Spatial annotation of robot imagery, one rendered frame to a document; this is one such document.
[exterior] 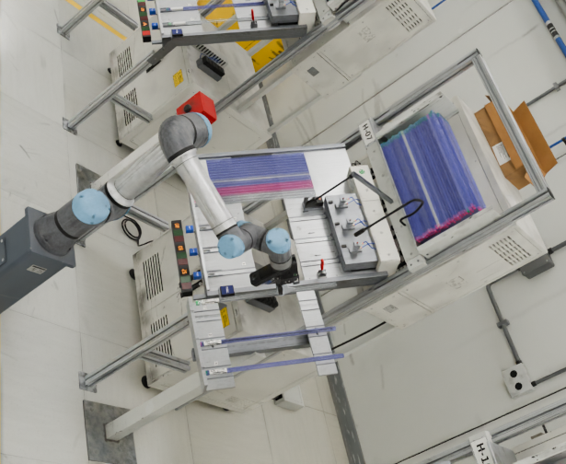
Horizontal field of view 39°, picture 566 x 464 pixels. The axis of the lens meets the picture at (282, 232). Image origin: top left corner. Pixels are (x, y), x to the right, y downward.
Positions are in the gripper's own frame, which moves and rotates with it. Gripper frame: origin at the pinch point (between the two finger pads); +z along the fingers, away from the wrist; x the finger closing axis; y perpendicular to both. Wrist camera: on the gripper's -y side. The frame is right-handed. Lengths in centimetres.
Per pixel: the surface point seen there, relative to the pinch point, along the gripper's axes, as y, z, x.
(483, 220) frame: 79, -1, 9
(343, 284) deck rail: 26.7, 25.8, 10.8
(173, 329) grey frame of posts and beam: -41.0, 25.9, 8.7
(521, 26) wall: 194, 110, 203
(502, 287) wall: 129, 148, 51
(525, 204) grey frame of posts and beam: 94, -5, 9
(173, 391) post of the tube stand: -46, 39, -10
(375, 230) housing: 44, 20, 27
